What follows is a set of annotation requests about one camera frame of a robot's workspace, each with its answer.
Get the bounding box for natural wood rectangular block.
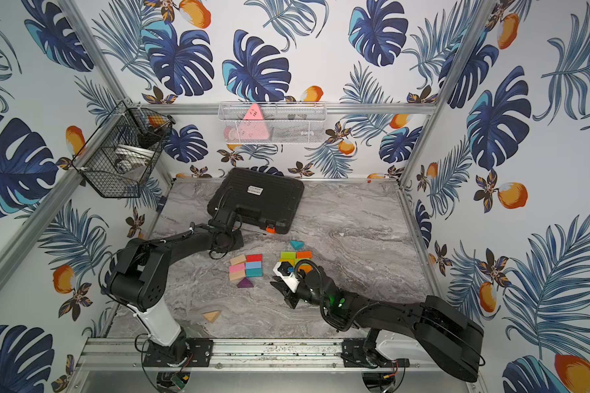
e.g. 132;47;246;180
229;255;247;266

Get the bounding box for teal rectangular block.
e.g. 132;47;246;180
245;268;263;278

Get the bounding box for pink block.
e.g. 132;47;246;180
229;263;246;273

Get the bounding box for light blue block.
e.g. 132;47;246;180
245;261;262;270

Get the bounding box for purple block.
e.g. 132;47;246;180
237;278;254;288

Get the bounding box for red block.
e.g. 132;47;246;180
246;254;263;263

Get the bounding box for teal triangle block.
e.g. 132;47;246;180
289;240;305;251

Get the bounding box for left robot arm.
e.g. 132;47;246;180
104;208;244;364

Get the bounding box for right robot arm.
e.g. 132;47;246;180
271;262;484;383

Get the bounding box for black plastic tool case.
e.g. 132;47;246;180
207;168;305;234

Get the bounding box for natural wood triangle block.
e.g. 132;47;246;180
202;310;221;324

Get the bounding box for pink triangle card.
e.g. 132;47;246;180
233;103;270;142

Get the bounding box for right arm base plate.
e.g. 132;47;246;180
339;338;410;369

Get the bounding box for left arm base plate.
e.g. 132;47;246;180
143;338;214;368

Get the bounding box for white mesh wall basket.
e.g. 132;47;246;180
218;102;327;144

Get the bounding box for black wire basket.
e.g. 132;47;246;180
70;102;175;199

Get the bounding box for aluminium front rail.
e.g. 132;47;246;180
75;336;479;373

